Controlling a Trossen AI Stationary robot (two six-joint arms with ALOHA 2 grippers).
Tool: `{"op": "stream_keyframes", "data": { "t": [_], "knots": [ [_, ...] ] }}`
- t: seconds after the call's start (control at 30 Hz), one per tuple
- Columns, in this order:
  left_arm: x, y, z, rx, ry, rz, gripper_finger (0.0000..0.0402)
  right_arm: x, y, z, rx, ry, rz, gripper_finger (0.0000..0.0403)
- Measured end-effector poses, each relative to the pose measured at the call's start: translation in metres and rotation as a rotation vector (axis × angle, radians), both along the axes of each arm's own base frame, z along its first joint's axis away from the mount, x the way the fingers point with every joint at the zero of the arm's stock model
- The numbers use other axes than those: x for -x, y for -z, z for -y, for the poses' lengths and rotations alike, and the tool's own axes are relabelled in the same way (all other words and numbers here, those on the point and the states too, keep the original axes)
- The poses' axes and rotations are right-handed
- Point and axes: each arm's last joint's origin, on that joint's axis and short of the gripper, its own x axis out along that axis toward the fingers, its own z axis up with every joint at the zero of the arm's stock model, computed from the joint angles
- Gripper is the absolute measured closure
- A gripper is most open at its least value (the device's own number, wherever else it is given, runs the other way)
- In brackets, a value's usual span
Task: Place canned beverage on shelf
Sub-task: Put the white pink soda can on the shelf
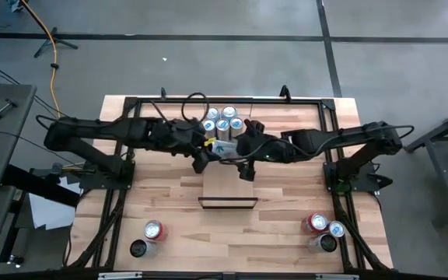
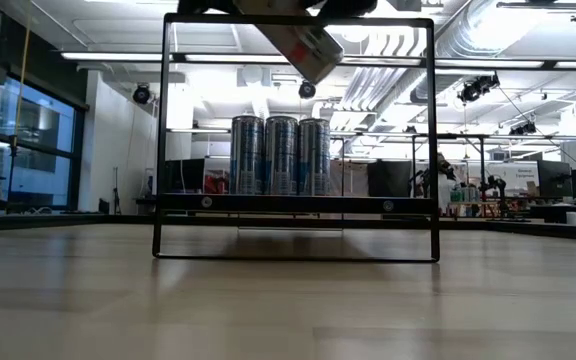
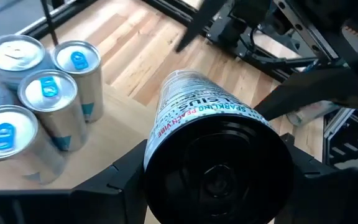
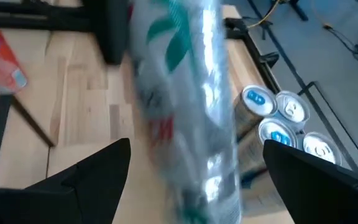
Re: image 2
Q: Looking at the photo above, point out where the person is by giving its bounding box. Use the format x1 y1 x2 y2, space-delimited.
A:
412 152 464 217

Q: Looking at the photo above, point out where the white beverage can black lid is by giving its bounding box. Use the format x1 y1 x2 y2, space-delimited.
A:
232 0 345 85

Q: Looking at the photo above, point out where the white sign board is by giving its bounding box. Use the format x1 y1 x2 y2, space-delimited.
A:
487 162 539 194

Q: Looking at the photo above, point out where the black spotlight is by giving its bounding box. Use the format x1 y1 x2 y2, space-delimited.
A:
132 83 152 106
297 80 318 100

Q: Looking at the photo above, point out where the blue silver energy drink can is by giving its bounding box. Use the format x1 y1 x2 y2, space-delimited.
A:
228 115 265 196
263 115 299 196
297 117 332 196

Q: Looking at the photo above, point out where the thin black tripod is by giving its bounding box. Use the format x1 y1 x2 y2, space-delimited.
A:
111 167 122 215

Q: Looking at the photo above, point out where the black metal wood shelf rack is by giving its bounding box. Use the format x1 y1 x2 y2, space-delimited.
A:
151 12 442 264

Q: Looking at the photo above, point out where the black tripod stand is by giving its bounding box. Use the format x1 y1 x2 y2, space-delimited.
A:
6 132 19 211

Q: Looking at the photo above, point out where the beige cloth cover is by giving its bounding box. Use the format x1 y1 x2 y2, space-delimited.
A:
330 158 369 197

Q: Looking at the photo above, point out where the glass window wall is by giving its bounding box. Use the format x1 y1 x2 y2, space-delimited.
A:
0 74 89 211

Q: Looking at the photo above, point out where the red printed box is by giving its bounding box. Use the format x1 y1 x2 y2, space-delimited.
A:
204 169 230 195

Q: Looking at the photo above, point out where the black track light cluster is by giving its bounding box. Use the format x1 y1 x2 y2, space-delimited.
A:
456 73 501 104
509 121 538 136

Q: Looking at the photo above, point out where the black aluminium table frame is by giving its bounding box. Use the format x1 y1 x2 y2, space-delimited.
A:
0 212 576 244

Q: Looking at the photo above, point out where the long light strip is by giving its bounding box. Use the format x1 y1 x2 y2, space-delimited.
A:
60 51 576 70

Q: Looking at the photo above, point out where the black frame workstation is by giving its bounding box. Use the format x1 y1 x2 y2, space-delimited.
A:
410 132 492 216

